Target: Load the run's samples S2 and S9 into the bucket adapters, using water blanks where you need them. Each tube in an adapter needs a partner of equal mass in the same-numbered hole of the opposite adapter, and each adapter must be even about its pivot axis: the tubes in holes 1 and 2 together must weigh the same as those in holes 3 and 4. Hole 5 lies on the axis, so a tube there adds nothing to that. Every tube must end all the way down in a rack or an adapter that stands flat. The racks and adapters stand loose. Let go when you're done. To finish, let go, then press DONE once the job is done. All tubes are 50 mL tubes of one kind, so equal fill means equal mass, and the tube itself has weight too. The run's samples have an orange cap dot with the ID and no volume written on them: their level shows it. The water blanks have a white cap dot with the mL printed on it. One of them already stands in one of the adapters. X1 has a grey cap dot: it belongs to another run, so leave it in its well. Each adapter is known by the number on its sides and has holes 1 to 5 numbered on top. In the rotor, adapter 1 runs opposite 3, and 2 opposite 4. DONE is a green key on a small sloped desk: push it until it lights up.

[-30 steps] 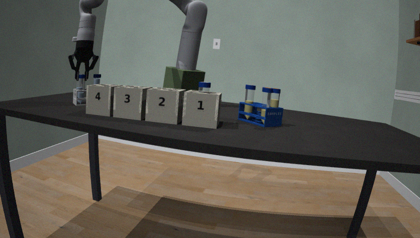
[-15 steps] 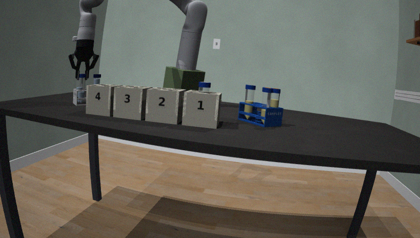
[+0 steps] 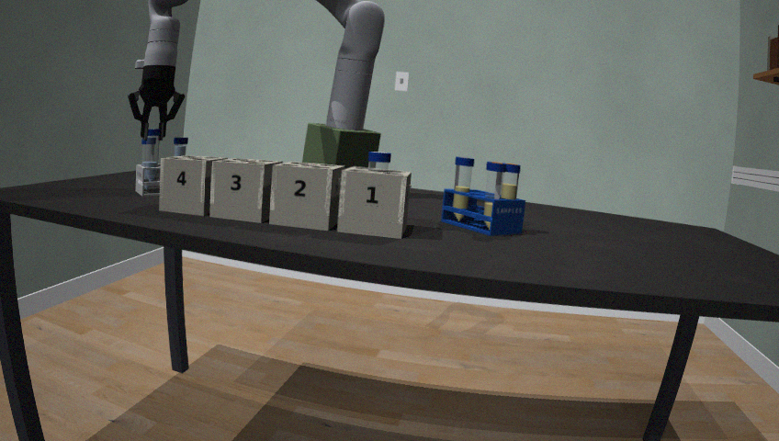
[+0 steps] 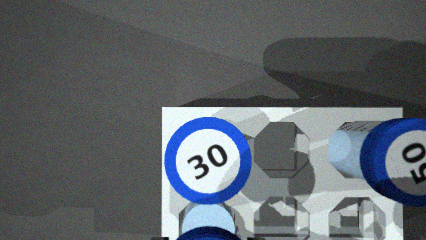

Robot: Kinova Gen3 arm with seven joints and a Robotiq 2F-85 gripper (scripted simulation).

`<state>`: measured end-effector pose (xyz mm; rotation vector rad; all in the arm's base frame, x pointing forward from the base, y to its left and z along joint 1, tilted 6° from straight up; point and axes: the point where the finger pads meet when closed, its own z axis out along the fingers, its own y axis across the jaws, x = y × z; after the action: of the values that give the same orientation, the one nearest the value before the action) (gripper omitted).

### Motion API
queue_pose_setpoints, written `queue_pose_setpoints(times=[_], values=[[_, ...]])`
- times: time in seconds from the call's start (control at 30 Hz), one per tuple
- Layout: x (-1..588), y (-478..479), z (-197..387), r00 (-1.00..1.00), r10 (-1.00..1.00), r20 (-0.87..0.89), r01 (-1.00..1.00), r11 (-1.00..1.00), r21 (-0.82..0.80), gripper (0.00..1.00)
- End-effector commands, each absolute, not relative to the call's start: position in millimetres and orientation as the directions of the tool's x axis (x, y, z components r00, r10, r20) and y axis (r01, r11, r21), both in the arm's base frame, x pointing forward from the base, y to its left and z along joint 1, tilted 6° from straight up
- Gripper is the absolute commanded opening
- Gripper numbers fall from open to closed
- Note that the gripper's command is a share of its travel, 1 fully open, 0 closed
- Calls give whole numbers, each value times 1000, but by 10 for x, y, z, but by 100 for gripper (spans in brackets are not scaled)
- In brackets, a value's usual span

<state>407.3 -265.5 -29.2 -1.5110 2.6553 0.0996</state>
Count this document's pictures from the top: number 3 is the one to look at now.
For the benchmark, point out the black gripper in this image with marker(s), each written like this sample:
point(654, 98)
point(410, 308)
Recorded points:
point(157, 87)

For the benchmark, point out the blue tube rack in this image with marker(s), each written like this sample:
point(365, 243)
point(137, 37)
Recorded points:
point(507, 215)

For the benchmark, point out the white tube rack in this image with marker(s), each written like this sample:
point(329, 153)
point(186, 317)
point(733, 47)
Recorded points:
point(141, 182)

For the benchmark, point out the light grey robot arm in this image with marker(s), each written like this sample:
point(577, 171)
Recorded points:
point(363, 23)

